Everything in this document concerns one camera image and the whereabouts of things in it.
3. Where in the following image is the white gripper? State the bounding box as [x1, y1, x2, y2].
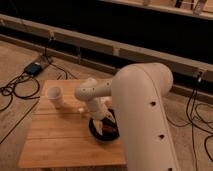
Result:
[86, 98, 115, 134]

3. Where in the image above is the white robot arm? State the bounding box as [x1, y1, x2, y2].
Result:
[75, 63, 181, 171]

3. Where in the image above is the black bowl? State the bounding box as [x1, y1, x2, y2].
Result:
[89, 109, 119, 141]

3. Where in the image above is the black power adapter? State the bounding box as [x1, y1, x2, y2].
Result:
[24, 63, 42, 76]

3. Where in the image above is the black floor cables right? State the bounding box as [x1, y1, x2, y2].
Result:
[166, 71, 213, 164]

